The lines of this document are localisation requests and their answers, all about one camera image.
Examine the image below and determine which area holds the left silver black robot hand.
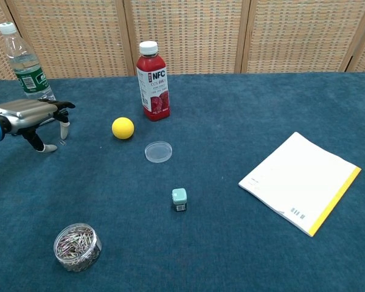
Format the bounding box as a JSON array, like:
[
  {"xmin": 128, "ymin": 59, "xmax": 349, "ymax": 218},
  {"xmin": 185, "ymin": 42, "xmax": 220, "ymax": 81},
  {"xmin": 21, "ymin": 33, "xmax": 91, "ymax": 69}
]
[{"xmin": 0, "ymin": 98, "xmax": 76, "ymax": 153}]

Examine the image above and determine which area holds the clear round plastic lid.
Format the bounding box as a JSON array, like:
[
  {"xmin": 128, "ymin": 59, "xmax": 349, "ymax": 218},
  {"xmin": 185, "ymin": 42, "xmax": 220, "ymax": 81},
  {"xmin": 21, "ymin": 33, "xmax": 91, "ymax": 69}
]
[{"xmin": 144, "ymin": 140, "xmax": 173, "ymax": 164}]

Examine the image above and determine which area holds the clear tub of paperclips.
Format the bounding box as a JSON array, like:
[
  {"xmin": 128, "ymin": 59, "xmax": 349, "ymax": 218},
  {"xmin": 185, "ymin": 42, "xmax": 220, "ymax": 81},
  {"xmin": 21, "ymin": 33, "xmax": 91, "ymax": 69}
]
[{"xmin": 53, "ymin": 223, "xmax": 103, "ymax": 273}]

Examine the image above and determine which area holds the clear water bottle green label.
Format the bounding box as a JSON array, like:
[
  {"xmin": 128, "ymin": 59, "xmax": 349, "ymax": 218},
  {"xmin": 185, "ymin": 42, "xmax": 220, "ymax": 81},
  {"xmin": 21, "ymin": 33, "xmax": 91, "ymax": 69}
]
[{"xmin": 0, "ymin": 21, "xmax": 57, "ymax": 103}]

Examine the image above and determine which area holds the yellow ball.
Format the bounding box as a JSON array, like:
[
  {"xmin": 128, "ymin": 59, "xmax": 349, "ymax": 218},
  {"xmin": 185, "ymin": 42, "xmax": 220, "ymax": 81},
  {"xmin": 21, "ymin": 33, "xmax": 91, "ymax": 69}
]
[{"xmin": 111, "ymin": 116, "xmax": 135, "ymax": 140}]

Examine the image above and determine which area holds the red NFC juice bottle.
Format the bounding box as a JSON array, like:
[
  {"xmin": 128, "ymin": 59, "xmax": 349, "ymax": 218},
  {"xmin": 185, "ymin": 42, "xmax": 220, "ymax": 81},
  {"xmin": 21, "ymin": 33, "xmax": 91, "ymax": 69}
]
[{"xmin": 136, "ymin": 40, "xmax": 172, "ymax": 122}]

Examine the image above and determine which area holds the small teal cube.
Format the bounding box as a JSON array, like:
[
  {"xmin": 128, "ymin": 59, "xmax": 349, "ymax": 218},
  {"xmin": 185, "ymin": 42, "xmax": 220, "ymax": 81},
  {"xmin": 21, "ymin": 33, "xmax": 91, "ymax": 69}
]
[{"xmin": 171, "ymin": 187, "xmax": 189, "ymax": 213}]

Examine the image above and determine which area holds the blue felt table cover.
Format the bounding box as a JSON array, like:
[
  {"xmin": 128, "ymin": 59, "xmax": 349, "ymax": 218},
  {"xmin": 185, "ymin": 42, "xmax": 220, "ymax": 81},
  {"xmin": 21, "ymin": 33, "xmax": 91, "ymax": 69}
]
[{"xmin": 0, "ymin": 72, "xmax": 365, "ymax": 292}]

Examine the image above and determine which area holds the white notebook yellow spine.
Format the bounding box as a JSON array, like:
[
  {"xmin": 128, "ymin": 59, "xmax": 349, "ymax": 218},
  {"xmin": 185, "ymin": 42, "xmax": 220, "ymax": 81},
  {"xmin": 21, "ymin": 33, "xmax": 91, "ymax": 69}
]
[{"xmin": 238, "ymin": 131, "xmax": 362, "ymax": 238}]

